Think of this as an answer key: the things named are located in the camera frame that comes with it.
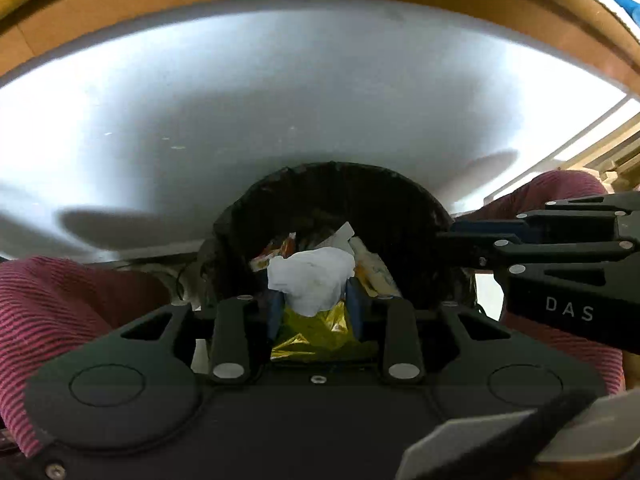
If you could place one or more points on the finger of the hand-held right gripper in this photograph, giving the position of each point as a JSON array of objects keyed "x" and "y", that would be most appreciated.
[
  {"x": 490, "y": 227},
  {"x": 550, "y": 252}
]

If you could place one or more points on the white blue printed packet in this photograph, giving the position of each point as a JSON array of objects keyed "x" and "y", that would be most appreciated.
[{"x": 372, "y": 270}]

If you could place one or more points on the wooden table edge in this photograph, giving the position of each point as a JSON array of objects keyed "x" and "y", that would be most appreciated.
[{"x": 550, "y": 25}]

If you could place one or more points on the wooden chair frame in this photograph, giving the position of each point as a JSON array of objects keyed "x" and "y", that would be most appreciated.
[{"x": 615, "y": 160}]

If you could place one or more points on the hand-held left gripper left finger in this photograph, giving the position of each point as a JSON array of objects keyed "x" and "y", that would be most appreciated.
[{"x": 274, "y": 312}]

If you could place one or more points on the black lined trash bin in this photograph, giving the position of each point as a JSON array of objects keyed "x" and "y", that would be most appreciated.
[{"x": 400, "y": 210}]

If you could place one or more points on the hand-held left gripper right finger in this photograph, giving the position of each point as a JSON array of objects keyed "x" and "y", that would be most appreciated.
[{"x": 356, "y": 305}]

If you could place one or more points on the white tissue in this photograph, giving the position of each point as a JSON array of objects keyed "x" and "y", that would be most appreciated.
[{"x": 312, "y": 280}]

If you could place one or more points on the red striped sleeve left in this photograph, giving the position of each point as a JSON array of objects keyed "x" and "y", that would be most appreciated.
[{"x": 75, "y": 320}]

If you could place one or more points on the large gold foil wrapper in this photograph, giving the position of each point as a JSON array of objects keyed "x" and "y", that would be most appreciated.
[{"x": 320, "y": 337}]

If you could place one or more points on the grey flat sheet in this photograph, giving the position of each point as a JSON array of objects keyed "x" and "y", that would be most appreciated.
[{"x": 465, "y": 440}]

